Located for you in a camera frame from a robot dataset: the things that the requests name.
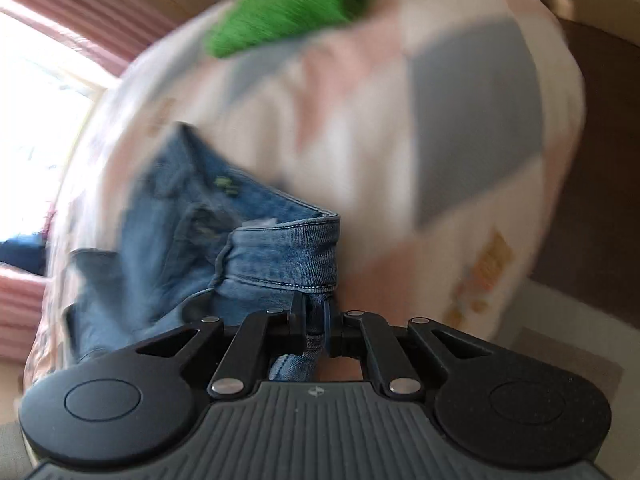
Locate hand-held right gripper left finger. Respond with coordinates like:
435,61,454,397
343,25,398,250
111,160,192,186
134,292,308,401

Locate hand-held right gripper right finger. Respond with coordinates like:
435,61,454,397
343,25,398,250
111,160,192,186
322,300,502,400

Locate blue denim jeans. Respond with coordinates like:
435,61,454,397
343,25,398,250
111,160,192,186
62,121,342,383

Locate patchwork bed quilt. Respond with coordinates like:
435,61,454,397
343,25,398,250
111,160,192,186
22,0,587,401

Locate pink curtain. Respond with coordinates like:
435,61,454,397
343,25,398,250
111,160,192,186
0,0,177,80
0,264,57,361

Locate dark blue object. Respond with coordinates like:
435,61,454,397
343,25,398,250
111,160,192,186
0,232,57,277

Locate green cloth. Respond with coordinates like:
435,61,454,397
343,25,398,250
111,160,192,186
205,0,408,59

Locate window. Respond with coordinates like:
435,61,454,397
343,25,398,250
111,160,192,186
0,9,117,242

